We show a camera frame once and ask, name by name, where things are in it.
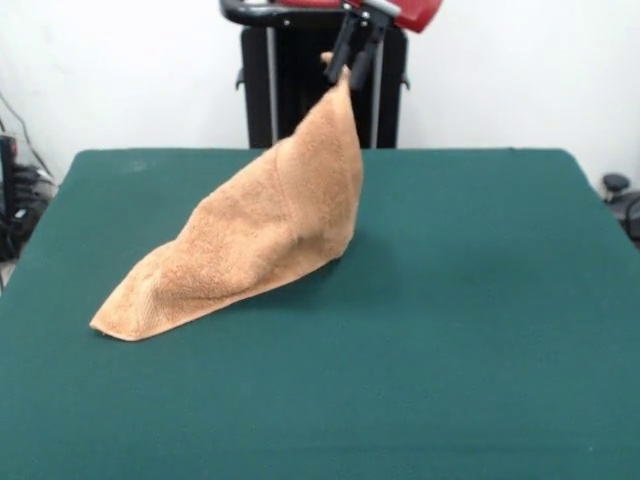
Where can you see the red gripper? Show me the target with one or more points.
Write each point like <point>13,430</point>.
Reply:
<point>420,15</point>

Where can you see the peach terry towel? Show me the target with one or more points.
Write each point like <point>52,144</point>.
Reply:
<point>260,240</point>

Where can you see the red robot base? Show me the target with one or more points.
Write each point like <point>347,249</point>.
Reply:
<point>310,2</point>

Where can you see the black office chair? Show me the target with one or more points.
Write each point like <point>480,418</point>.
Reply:
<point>616,182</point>

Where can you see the black box with red mark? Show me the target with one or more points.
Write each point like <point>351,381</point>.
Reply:
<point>7,170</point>

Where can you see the dark green table cloth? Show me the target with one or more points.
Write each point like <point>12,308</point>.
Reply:
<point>150,360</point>

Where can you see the black bag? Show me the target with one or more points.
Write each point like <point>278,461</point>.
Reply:
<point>15,235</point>

